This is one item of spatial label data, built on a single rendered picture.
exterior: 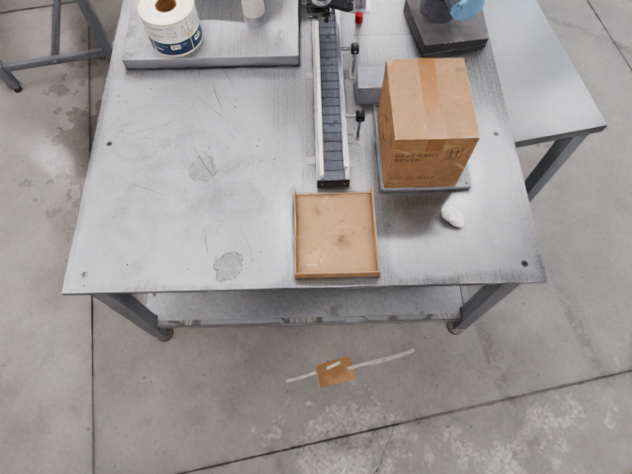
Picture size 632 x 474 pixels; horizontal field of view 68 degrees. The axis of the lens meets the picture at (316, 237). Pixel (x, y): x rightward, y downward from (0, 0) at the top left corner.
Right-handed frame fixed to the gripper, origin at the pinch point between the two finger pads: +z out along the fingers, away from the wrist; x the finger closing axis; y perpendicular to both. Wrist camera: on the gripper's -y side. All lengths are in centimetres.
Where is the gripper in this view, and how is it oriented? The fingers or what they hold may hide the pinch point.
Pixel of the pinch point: (325, 17)
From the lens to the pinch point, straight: 195.1
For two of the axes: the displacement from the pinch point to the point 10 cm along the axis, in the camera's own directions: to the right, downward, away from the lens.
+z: 0.0, -0.9, 10.0
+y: -10.0, 0.2, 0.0
